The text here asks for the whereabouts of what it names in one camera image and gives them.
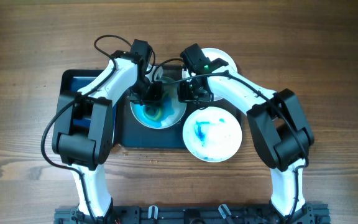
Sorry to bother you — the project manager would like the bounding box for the white plate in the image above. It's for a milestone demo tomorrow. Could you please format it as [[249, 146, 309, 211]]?
[[183, 106, 242, 162], [131, 85, 186, 129], [181, 48, 238, 101]]

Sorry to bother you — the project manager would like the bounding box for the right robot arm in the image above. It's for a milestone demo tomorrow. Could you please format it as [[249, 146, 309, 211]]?
[[178, 44, 314, 222]]

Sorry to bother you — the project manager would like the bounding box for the dark grey serving tray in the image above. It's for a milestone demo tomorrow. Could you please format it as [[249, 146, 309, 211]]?
[[117, 63, 243, 150]]

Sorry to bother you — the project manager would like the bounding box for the green yellow sponge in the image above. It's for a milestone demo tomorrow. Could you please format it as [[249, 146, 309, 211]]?
[[143, 105, 163, 121]]

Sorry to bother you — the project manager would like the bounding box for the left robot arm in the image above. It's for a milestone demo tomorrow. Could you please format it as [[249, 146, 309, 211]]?
[[44, 39, 162, 223]]

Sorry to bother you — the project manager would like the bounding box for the dark blue water tray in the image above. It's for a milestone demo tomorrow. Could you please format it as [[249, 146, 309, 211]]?
[[60, 69, 117, 147]]

